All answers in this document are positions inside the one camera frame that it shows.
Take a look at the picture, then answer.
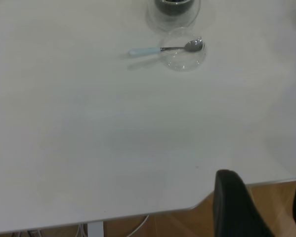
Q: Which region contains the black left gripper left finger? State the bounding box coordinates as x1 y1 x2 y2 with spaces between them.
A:
213 169 277 237

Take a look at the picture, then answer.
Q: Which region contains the metal spoon light-blue handle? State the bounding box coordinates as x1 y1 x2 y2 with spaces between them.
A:
128 39 204 58

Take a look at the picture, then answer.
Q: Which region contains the clear glass lid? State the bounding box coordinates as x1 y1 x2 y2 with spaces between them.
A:
162 27 208 72

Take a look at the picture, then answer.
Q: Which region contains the glass bowl of coffee beans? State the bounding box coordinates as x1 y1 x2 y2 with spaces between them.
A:
145 0 202 32

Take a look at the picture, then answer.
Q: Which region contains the white table leg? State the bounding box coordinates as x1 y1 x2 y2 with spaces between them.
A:
87 221 104 237

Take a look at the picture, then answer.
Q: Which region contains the white cable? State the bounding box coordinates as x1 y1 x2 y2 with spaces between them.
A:
124 214 150 237
75 223 86 237

